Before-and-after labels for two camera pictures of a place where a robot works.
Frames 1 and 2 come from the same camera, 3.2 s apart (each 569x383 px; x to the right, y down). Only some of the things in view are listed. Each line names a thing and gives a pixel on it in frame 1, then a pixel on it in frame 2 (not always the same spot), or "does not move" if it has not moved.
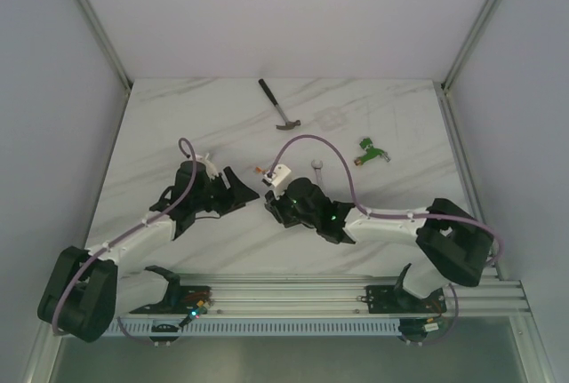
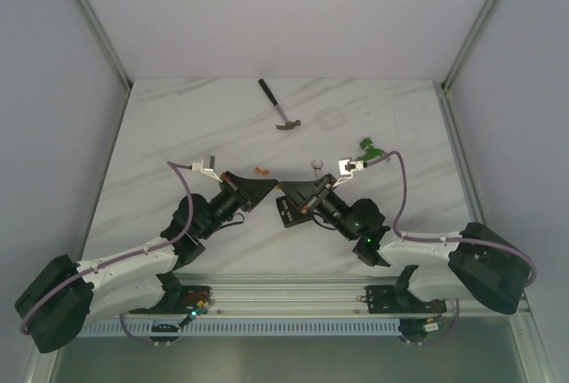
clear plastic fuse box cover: x=332 y=118 does not move
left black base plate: x=191 y=298 does not move
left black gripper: x=227 y=189 to x=237 y=189
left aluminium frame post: x=94 y=20 does not move
